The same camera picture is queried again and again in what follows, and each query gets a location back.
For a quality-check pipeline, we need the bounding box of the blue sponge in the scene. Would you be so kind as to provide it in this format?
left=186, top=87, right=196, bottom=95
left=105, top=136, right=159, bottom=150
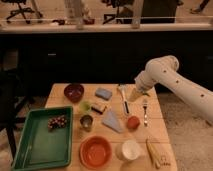
left=95, top=88, right=112, bottom=100

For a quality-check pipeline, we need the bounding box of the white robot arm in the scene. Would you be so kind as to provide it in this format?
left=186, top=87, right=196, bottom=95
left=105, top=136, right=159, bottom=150
left=128, top=55, right=213, bottom=125

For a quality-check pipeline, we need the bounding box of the dark maroon bowl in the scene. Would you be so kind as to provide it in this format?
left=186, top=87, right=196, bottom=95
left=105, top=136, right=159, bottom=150
left=64, top=83, right=84, bottom=103

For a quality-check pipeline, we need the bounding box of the orange red bowl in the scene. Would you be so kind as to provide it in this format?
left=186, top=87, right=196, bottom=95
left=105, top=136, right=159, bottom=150
left=79, top=136, right=112, bottom=169

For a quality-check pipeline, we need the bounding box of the silver fork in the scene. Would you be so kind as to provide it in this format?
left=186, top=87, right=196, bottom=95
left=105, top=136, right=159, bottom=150
left=143, top=99, right=148, bottom=127

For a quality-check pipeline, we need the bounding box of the red tomato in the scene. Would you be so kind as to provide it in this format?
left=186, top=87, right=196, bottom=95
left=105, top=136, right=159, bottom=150
left=126, top=116, right=140, bottom=130

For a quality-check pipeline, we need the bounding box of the light blue folded cloth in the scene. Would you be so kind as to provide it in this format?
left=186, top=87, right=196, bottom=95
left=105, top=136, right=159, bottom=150
left=102, top=110, right=123, bottom=133

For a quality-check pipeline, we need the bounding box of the black and tan brush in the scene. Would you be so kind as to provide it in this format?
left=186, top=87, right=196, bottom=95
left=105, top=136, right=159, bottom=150
left=91, top=103, right=106, bottom=114

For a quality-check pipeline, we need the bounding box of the small green cup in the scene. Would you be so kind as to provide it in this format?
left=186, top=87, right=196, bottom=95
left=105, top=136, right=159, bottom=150
left=79, top=101, right=91, bottom=113

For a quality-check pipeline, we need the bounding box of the small metal cup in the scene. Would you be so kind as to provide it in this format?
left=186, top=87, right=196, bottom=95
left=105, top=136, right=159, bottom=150
left=80, top=115, right=93, bottom=131

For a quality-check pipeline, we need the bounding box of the white plastic cup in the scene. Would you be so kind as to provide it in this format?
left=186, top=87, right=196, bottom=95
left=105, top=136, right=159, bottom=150
left=115, top=140, right=142, bottom=162

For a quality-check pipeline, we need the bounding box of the yellow corn cob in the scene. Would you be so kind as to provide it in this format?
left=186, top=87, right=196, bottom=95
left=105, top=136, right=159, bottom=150
left=146, top=139, right=162, bottom=169

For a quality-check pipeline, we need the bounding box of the bunch of dark grapes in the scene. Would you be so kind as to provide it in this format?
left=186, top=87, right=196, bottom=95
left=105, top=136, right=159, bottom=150
left=48, top=115, right=67, bottom=131

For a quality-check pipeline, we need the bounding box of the dark office chair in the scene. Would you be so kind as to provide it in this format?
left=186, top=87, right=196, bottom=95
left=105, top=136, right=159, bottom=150
left=101, top=0, right=134, bottom=24

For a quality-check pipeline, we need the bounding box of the green plastic tray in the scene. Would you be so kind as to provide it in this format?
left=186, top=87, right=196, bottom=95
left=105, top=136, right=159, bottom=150
left=12, top=107, right=73, bottom=171

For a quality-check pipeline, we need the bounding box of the black office chair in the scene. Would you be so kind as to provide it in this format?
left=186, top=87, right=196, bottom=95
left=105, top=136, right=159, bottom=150
left=0, top=0, right=43, bottom=24

